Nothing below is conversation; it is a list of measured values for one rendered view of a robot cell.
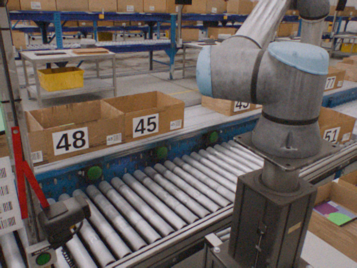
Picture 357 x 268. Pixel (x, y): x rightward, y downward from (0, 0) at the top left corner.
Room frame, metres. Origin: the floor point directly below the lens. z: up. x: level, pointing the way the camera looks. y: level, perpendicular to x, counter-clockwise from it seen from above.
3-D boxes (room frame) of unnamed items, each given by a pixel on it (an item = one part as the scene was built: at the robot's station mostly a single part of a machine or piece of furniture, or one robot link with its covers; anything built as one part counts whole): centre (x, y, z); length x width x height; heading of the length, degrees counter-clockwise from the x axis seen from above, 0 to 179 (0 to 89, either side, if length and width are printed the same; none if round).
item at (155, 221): (1.13, 0.16, 0.72); 0.52 x 0.05 x 0.05; 38
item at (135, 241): (1.05, 0.26, 0.72); 0.52 x 0.05 x 0.05; 38
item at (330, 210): (1.04, -0.65, 0.78); 0.19 x 0.14 x 0.02; 120
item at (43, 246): (0.60, 0.34, 0.95); 0.07 x 0.03 x 0.07; 128
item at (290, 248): (0.80, -0.31, 0.91); 0.26 x 0.26 x 0.33; 33
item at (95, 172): (1.25, 0.39, 0.81); 0.07 x 0.01 x 0.07; 128
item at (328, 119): (1.92, -0.94, 0.83); 0.39 x 0.29 x 0.17; 122
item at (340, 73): (2.88, -1.33, 0.96); 0.39 x 0.29 x 0.17; 129
